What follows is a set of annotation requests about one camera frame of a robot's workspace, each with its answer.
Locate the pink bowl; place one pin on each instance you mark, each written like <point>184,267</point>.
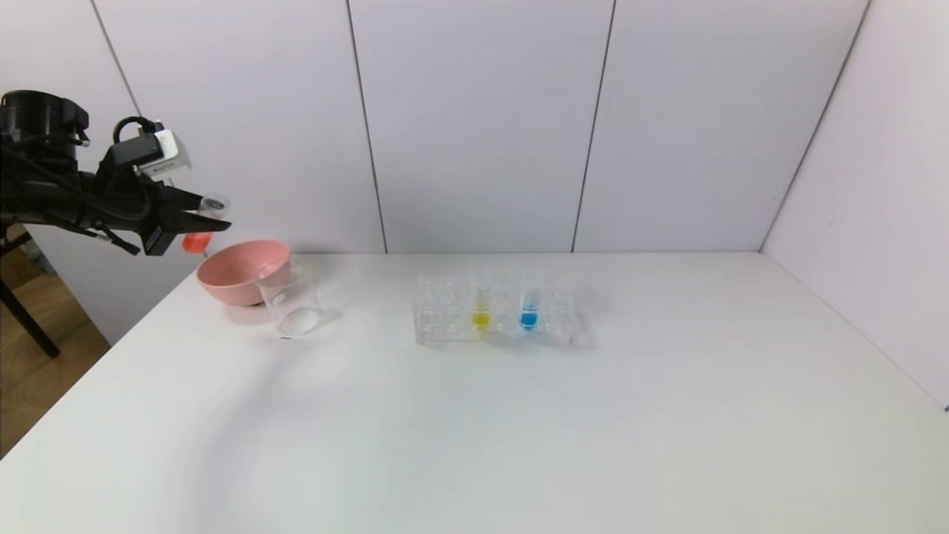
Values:
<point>233,274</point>

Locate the clear glass beaker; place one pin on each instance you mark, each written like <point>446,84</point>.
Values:
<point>293,311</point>

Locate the test tube with red pigment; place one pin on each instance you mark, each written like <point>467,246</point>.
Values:
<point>196,242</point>

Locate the test tube with blue pigment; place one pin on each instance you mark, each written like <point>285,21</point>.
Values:
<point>528,317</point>

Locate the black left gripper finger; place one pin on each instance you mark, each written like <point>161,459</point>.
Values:
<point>187,199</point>
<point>204,224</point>

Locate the clear plastic test tube rack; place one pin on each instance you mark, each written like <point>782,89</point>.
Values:
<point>445,319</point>

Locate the orange and black left arm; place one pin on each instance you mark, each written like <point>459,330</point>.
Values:
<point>41,185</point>

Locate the test tube with yellow pigment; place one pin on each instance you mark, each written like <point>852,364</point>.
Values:
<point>481,317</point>

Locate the black stand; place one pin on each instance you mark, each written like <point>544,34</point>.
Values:
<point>30,326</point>

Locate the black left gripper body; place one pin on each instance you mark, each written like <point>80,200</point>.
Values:
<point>158,220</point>

